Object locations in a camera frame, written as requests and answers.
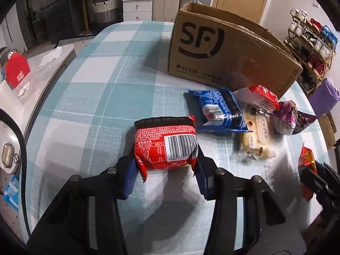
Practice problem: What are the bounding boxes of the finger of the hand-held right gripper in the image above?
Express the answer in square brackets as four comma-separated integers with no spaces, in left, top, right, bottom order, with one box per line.
[316,162,340,192]
[300,166,340,213]

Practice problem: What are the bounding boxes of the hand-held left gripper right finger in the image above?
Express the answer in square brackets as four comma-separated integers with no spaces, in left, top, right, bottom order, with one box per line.
[192,143,303,255]

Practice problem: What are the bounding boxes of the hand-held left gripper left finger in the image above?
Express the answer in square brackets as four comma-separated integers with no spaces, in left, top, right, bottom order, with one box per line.
[25,156,137,255]

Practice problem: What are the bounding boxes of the red and yellow snack packet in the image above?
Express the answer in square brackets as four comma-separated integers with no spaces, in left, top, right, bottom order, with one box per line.
[298,146,318,201]

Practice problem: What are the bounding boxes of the red barcode snack packet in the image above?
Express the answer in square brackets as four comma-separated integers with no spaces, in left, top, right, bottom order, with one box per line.
[133,115,199,183]

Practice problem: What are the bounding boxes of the purple cartoon candy packet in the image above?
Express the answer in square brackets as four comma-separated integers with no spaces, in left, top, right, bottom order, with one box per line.
[273,101,297,135]

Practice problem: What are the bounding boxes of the clear bread packet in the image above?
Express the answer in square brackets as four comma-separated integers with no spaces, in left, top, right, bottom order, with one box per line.
[238,106,277,160]

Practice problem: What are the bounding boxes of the blue cookie packet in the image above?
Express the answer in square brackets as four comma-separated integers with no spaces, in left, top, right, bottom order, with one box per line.
[184,89,253,135]

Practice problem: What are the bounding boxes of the white and red snack packet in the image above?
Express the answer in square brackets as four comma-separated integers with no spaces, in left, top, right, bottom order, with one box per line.
[234,85,280,112]

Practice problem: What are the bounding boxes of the brown cardboard box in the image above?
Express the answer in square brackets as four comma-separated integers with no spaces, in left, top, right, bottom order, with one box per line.
[168,2,303,100]

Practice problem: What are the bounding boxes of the purple bag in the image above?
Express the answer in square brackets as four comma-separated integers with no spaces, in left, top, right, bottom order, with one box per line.
[308,78,340,119]

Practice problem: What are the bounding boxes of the bamboo shoe rack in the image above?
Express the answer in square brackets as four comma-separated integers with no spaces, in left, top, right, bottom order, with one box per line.
[283,8,338,96]

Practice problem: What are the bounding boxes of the blue and white packets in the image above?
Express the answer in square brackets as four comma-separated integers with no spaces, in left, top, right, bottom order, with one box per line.
[4,176,21,213]

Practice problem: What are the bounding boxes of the earbud case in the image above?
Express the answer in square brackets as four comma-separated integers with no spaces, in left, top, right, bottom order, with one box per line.
[1,143,20,168]

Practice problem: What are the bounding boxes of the wooden shoe rack with shoes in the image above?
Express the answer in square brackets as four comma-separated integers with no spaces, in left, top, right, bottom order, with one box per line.
[284,8,338,91]

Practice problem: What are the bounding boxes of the white side table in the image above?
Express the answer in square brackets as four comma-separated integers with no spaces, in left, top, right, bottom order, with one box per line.
[0,44,76,218]

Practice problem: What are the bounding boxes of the white tissue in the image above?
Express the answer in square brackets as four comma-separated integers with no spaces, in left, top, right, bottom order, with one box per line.
[38,46,63,70]

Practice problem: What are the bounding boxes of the striped rug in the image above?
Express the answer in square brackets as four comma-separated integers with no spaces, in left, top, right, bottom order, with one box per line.
[57,34,96,47]

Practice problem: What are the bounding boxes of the woven laundry basket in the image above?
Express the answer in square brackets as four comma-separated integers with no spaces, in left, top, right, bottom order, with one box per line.
[92,0,118,23]

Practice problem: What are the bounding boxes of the black cable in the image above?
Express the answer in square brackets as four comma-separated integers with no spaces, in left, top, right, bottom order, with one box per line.
[0,110,28,245]

